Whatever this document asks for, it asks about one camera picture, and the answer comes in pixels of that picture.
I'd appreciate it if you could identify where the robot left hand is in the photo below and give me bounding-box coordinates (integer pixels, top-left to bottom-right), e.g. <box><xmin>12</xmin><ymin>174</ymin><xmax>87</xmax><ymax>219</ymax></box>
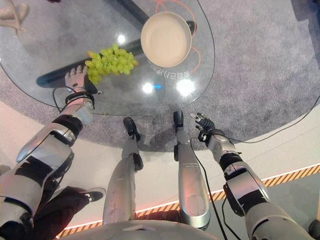
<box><xmin>64</xmin><ymin>65</ymin><xmax>104</xmax><ymax>96</ymax></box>

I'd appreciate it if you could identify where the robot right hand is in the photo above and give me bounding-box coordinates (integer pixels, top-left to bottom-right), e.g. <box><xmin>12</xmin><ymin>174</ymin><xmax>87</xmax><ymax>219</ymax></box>
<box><xmin>189</xmin><ymin>112</ymin><xmax>218</xmax><ymax>135</ymax></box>

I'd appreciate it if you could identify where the beige round plate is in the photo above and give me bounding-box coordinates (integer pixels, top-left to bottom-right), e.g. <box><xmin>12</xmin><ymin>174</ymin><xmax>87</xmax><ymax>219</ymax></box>
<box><xmin>140</xmin><ymin>11</ymin><xmax>193</xmax><ymax>69</ymax></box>

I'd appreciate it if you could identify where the black table base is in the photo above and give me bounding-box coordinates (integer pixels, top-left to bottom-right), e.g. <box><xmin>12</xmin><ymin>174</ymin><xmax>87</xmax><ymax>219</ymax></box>
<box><xmin>35</xmin><ymin>0</ymin><xmax>199</xmax><ymax>88</ymax></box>

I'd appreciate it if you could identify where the green grape bunch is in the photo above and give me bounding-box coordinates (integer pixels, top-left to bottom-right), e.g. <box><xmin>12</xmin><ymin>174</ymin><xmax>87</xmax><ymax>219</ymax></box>
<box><xmin>84</xmin><ymin>43</ymin><xmax>140</xmax><ymax>85</ymax></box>

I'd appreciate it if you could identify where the robot right leg silver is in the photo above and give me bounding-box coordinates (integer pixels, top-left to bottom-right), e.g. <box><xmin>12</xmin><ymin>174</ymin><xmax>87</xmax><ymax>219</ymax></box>
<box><xmin>172</xmin><ymin>110</ymin><xmax>212</xmax><ymax>229</ymax></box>

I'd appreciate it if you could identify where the robot leg silver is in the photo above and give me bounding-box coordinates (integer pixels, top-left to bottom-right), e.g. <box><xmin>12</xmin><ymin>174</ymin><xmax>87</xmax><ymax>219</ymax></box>
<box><xmin>172</xmin><ymin>110</ymin><xmax>212</xmax><ymax>229</ymax></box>
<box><xmin>102</xmin><ymin>116</ymin><xmax>145</xmax><ymax>227</ymax></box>

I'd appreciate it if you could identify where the grey carpet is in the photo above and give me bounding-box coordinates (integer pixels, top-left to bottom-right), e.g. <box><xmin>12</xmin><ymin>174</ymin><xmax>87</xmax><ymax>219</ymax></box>
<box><xmin>0</xmin><ymin>0</ymin><xmax>320</xmax><ymax>153</ymax></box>

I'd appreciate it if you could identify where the orange black hazard tape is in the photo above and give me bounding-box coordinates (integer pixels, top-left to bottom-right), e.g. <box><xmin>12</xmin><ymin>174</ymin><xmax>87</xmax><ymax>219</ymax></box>
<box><xmin>55</xmin><ymin>163</ymin><xmax>320</xmax><ymax>239</ymax></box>

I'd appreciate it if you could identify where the robot left leg silver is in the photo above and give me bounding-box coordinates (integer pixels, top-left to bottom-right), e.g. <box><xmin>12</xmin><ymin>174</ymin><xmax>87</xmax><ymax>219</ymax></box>
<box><xmin>102</xmin><ymin>116</ymin><xmax>145</xmax><ymax>227</ymax></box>

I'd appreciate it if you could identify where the person's black shoe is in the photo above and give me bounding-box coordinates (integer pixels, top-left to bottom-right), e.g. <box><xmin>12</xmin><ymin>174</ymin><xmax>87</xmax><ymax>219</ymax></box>
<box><xmin>84</xmin><ymin>187</ymin><xmax>107</xmax><ymax>204</ymax></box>

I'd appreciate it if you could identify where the robot torso silver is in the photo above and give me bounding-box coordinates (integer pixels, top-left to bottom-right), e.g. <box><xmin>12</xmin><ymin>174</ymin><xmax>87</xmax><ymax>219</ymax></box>
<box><xmin>59</xmin><ymin>219</ymin><xmax>216</xmax><ymax>240</ymax></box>

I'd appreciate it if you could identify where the person's leg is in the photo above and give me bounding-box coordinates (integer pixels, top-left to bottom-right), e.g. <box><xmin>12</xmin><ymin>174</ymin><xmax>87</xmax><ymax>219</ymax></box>
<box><xmin>31</xmin><ymin>185</ymin><xmax>91</xmax><ymax>240</ymax></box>

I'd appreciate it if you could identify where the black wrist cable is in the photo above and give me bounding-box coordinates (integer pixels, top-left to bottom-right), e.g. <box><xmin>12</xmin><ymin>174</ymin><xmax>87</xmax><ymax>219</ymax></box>
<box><xmin>52</xmin><ymin>85</ymin><xmax>77</xmax><ymax>114</ymax></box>

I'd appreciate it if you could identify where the black cable by leg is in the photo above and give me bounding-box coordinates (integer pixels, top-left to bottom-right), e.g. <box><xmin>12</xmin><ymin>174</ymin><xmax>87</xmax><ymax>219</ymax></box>
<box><xmin>190</xmin><ymin>136</ymin><xmax>241</xmax><ymax>240</ymax></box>

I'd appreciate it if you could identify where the orange cable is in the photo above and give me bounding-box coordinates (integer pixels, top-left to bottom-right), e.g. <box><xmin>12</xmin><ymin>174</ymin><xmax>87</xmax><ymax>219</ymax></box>
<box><xmin>154</xmin><ymin>0</ymin><xmax>202</xmax><ymax>70</ymax></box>

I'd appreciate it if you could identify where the long black floor cable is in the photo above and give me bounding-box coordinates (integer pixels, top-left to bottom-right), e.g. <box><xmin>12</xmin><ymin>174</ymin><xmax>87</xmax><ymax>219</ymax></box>
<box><xmin>217</xmin><ymin>95</ymin><xmax>320</xmax><ymax>144</ymax></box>

